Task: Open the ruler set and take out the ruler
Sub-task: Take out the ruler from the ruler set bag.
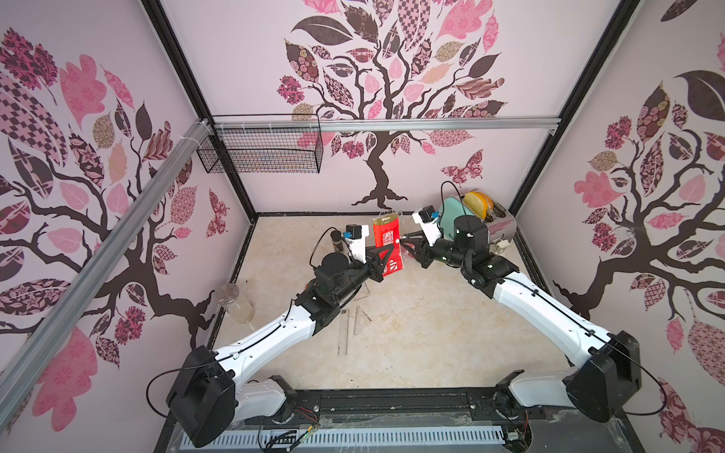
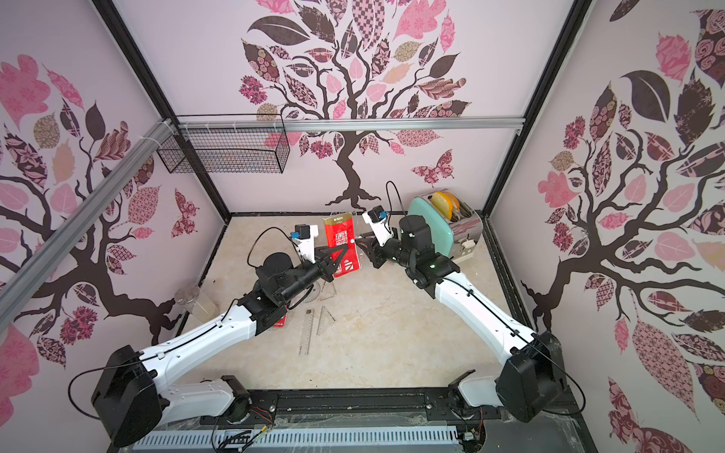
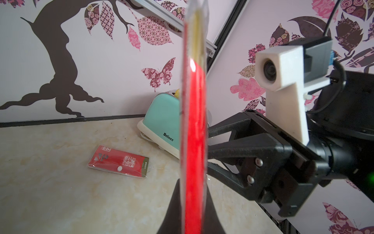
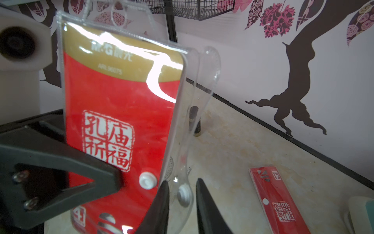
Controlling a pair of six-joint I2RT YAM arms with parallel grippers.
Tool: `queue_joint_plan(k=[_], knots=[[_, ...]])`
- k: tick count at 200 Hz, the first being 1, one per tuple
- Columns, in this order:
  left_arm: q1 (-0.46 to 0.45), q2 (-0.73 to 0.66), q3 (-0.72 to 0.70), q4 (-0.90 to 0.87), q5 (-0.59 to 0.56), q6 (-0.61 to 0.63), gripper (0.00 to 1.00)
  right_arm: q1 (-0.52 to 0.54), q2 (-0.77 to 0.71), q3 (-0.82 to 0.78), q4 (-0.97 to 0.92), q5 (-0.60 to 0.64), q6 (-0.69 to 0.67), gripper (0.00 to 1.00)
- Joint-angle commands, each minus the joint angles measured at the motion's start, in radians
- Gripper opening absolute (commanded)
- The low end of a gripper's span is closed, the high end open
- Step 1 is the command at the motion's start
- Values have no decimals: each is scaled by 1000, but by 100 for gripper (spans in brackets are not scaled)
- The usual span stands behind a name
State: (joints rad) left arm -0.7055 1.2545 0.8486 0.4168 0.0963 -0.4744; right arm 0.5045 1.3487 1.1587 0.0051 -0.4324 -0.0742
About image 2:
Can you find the mint green toaster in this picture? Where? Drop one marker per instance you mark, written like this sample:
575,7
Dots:
457,240

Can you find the aluminium rail left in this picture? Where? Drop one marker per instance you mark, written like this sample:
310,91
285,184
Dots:
31,276

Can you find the clear plastic ruler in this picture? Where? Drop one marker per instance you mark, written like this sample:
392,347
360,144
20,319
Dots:
307,331

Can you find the aluminium rail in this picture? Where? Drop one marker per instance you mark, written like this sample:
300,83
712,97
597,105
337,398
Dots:
31,276
454,123

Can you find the clear plastic cup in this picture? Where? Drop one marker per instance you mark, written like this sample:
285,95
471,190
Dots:
196,303

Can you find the red ruler set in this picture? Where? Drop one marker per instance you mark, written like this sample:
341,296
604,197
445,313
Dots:
339,229
281,323

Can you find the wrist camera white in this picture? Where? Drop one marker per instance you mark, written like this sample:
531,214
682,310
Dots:
379,221
303,238

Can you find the white slotted cable duct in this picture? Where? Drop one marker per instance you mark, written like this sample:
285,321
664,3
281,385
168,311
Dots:
296,439

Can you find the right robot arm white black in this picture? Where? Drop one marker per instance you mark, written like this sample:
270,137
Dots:
533,374

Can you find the clear protractor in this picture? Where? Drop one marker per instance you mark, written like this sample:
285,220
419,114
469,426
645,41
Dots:
315,293

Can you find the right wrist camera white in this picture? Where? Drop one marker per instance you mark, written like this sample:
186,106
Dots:
379,221

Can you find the black wire basket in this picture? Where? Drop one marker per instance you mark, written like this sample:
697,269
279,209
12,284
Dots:
235,145

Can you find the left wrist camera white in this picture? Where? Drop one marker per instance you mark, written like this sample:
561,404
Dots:
303,238

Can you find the yellow toast slice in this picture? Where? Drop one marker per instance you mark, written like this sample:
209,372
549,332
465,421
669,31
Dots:
447,204

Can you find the aluminium rail back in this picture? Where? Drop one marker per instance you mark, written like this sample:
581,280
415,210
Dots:
454,123

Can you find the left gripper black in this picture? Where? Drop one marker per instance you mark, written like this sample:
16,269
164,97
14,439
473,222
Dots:
331,263

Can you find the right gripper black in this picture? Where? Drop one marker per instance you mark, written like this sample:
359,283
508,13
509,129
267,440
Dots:
379,252

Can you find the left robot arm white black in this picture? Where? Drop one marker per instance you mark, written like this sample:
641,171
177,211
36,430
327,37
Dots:
139,390

